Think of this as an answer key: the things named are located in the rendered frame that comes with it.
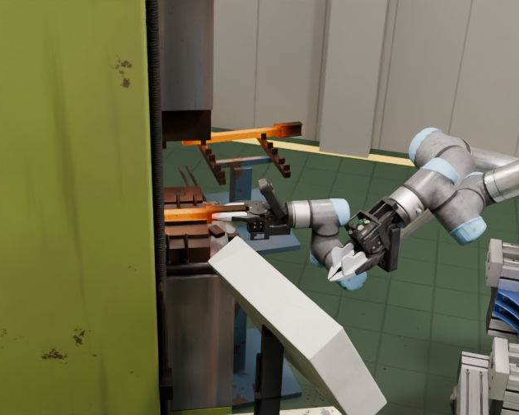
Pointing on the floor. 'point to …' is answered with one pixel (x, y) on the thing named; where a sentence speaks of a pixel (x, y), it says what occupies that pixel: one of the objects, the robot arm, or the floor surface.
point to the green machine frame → (67, 210)
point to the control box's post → (270, 372)
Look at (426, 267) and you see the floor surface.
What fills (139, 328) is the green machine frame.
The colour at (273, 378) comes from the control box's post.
